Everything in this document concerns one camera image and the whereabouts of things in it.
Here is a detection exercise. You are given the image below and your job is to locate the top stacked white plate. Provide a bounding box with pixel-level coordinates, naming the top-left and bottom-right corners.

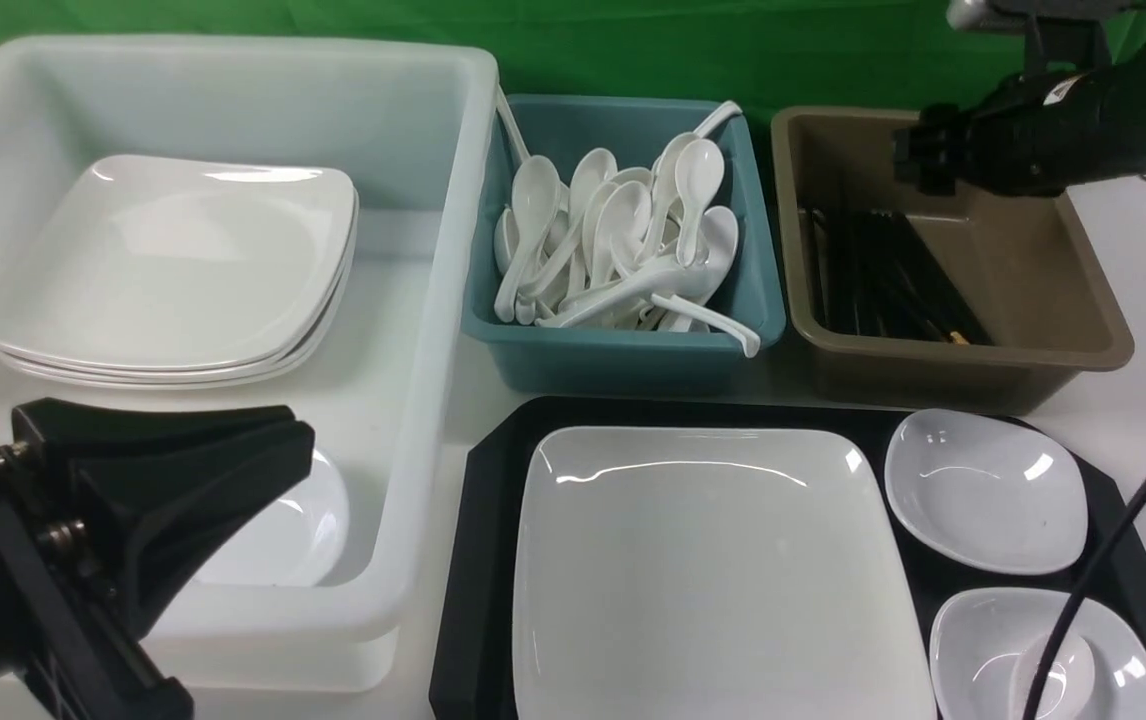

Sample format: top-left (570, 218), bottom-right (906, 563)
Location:
top-left (0, 154), bottom-right (359, 375)

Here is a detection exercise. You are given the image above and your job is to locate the green backdrop cloth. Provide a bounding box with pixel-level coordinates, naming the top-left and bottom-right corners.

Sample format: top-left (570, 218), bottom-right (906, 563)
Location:
top-left (0, 1), bottom-right (1025, 120)

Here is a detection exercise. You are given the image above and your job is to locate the pile of black chopsticks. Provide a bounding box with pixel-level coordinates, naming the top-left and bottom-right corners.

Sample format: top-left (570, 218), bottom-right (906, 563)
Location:
top-left (800, 205), bottom-right (992, 346)

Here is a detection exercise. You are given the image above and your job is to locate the white spoon centre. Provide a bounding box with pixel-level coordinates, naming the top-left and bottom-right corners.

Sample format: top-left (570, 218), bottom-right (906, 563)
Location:
top-left (588, 181), bottom-right (654, 290)

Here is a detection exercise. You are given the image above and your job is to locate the white spoon top right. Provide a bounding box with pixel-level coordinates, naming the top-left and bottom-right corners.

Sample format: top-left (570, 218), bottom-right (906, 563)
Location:
top-left (675, 138), bottom-right (725, 266)

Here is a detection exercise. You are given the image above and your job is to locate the white spoon hanging front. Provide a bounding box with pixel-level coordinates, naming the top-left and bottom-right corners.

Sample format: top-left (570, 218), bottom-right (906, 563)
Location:
top-left (650, 294), bottom-right (761, 357)

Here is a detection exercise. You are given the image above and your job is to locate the white spoon handle back right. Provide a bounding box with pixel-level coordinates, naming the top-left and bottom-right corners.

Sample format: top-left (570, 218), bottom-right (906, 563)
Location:
top-left (693, 100), bottom-right (743, 138)

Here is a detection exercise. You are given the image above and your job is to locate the bottom stacked white plate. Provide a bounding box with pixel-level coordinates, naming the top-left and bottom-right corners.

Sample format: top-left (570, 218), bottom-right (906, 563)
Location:
top-left (3, 260), bottom-right (354, 391)

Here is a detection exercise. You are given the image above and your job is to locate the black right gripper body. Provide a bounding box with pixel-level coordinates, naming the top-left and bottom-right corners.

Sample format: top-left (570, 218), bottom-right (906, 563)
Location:
top-left (893, 19), bottom-right (1146, 197)

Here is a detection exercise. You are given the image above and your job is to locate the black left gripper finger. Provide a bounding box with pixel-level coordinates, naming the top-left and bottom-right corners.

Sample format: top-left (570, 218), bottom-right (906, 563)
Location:
top-left (11, 398), bottom-right (295, 469)
top-left (73, 420), bottom-right (314, 641)

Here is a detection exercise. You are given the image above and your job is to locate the large white square rice plate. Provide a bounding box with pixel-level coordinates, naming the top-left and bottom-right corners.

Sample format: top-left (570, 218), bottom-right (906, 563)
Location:
top-left (512, 426), bottom-right (937, 719)

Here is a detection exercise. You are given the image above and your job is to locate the small white dish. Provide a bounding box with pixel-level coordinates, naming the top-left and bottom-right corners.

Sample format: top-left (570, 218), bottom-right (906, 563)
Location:
top-left (884, 409), bottom-right (1089, 577)
top-left (929, 587), bottom-right (1146, 719)

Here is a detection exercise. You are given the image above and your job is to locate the black camera cable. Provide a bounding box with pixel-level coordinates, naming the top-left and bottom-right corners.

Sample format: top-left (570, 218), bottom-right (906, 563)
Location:
top-left (1020, 396), bottom-right (1146, 720)

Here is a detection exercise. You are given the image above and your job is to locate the white soup spoon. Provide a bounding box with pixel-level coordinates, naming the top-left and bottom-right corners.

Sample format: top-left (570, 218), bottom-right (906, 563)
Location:
top-left (1007, 632), bottom-right (1097, 719)

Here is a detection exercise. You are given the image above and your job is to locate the middle stacked white plate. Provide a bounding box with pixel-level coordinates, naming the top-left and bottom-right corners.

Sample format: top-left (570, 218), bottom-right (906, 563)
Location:
top-left (0, 199), bottom-right (361, 382)

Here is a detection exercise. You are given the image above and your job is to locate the white spoon handle back left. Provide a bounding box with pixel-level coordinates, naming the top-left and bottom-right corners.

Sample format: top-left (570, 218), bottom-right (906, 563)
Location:
top-left (495, 85), bottom-right (531, 164)

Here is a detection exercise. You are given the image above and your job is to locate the large white plastic tub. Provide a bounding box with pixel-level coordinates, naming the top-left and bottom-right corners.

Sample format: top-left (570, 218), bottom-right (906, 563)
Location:
top-left (0, 36), bottom-right (499, 692)

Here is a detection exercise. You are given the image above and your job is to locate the white spoon handle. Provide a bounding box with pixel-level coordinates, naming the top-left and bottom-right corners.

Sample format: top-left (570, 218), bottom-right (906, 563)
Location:
top-left (693, 100), bottom-right (743, 138)
top-left (495, 85), bottom-right (531, 164)

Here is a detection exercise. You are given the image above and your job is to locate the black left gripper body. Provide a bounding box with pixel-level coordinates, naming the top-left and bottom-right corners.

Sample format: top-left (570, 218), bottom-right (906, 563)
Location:
top-left (0, 400), bottom-right (194, 719)

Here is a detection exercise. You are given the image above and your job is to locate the brown plastic chopstick bin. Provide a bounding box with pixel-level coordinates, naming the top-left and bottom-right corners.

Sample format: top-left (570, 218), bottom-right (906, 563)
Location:
top-left (770, 105), bottom-right (1135, 414)

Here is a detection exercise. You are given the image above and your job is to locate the white spoon upright left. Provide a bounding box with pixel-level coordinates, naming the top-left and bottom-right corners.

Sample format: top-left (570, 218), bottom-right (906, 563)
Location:
top-left (492, 155), bottom-right (562, 323)

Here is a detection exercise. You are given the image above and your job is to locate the stacked white plate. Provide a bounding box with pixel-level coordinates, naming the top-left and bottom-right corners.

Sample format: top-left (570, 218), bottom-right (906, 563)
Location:
top-left (0, 199), bottom-right (361, 382)
top-left (3, 260), bottom-right (354, 391)
top-left (0, 154), bottom-right (359, 375)

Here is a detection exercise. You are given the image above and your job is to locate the teal plastic spoon bin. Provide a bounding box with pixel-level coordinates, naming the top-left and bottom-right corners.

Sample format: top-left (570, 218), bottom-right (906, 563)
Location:
top-left (460, 94), bottom-right (788, 397)

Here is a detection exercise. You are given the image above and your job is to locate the small white bowl in tub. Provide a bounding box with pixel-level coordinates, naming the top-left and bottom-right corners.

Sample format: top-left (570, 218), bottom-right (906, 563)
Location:
top-left (193, 449), bottom-right (352, 587)

